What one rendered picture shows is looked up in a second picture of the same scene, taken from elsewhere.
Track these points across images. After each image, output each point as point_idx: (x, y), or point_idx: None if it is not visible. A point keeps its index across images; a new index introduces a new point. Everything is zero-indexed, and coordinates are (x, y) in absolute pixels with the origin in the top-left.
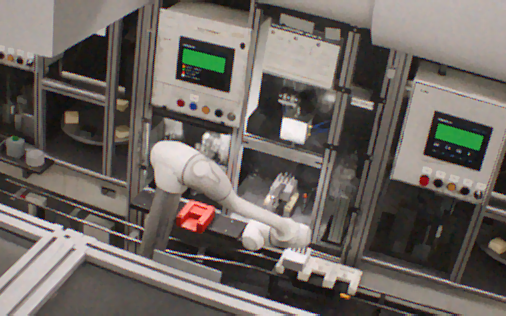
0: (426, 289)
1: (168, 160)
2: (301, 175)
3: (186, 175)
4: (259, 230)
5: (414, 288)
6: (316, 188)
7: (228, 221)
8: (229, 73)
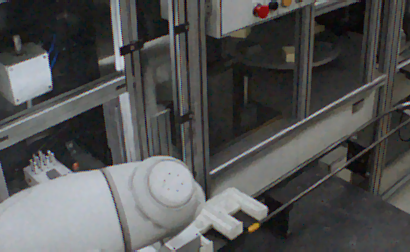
0: (273, 153)
1: (70, 236)
2: (21, 155)
3: (137, 228)
4: None
5: (261, 163)
6: (47, 156)
7: None
8: None
